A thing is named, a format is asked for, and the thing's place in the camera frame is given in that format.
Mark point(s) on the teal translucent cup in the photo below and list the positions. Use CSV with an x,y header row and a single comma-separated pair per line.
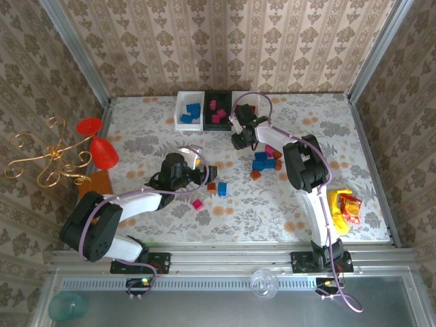
x,y
66,306

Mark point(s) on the long aluminium base rail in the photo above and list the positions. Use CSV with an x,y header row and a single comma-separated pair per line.
x,y
221,259

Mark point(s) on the red plastic wine glass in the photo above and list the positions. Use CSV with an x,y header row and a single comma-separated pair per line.
x,y
102,153

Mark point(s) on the grey metal sheet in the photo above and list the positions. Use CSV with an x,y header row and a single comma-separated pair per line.
x,y
204,310

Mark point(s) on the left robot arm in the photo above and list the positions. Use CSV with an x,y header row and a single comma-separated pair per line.
x,y
136,204

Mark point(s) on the black plastic bin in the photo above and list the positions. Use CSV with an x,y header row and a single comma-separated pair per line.
x,y
218,127

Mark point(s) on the small circuit board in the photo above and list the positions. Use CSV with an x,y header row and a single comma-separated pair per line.
x,y
327,283
138,282

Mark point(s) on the aluminium side rail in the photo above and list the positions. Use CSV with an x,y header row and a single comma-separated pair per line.
x,y
374,172
106,116

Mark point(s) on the tall blue lego brick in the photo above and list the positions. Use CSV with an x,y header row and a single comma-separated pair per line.
x,y
193,108

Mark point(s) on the floral patterned tablecloth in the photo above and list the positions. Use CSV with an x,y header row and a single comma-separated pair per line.
x,y
238,218

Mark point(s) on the orange square board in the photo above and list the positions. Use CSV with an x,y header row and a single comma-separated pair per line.
x,y
98,184

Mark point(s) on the white plastic bin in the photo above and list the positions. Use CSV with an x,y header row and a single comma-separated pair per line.
x,y
248,99
189,127

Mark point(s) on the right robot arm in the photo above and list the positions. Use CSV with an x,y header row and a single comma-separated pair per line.
x,y
306,163

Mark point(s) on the clear glass cup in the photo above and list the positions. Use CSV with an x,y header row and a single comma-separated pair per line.
x,y
264,284

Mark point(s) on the long blue lego brick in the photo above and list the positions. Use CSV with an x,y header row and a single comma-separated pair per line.
x,y
263,165

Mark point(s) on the aluminium frame post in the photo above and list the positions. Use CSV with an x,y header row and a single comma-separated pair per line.
x,y
78,58
378,51

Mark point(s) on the yellow plastic banana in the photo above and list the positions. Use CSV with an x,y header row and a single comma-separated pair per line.
x,y
334,207

